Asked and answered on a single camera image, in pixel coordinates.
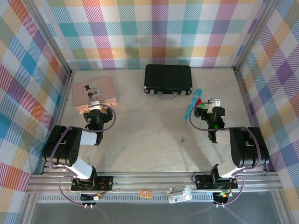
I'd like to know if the white plastic device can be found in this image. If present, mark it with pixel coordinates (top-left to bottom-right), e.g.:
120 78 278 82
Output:
166 185 192 204

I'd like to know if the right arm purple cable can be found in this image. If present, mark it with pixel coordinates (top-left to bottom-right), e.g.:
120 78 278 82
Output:
189 100 262 208

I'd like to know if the blue pen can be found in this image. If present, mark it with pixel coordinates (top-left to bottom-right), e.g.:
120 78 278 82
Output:
184 88 203 121

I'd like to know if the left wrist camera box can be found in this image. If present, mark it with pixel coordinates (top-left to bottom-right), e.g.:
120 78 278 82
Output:
87 101 103 111

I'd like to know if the aluminium side rail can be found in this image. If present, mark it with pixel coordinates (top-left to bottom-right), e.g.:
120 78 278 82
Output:
42 70 73 175
234 69 268 173

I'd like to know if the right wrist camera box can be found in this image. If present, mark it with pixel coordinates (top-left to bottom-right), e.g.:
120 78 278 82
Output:
207 98 221 113

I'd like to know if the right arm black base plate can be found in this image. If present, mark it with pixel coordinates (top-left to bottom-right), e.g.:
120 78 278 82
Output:
195 174 239 190

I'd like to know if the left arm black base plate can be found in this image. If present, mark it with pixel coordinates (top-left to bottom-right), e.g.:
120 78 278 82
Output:
71 175 114 192

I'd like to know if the pink tin box cartoon couple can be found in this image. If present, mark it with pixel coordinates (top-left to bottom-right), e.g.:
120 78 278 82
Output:
71 76 118 115

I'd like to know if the perforated metal cable tray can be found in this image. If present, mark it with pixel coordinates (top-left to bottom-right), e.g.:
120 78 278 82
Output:
37 195 215 203

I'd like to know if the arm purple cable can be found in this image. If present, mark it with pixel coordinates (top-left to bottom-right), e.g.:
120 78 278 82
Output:
49 104 117 208
189 100 262 208

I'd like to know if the black case with handle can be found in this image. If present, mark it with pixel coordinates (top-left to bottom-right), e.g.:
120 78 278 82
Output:
142 64 193 100

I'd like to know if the aluminium corner post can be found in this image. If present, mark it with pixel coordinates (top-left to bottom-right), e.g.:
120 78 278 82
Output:
233 0 278 73
25 0 73 76

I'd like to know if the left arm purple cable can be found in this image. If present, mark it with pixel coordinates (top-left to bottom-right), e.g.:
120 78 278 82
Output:
49 104 117 208

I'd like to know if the black connector bracket green light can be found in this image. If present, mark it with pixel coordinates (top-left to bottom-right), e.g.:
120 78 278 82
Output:
214 191 230 208

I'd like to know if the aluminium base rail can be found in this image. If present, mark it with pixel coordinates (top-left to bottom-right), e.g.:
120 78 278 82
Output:
25 171 283 194

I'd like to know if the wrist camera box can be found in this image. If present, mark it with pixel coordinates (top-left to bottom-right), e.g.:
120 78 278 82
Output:
87 101 103 111
207 98 221 113

